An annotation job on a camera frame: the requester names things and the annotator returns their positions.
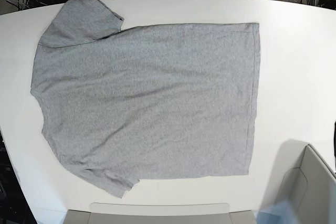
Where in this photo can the grey T-shirt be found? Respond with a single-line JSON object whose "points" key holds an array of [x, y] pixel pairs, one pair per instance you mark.
{"points": [[170, 101]]}

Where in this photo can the grey bin at bottom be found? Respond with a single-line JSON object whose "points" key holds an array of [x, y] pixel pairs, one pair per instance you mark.
{"points": [[118, 213]]}

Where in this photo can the grey bin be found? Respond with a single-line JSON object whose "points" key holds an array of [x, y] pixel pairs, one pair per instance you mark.
{"points": [[118, 213], [310, 188]]}

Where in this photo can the grey bin at right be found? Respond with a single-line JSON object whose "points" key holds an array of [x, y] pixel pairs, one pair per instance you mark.
{"points": [[310, 188]]}

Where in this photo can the blue cloth in corner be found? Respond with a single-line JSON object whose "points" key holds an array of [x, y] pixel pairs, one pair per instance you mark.
{"points": [[281, 213]]}

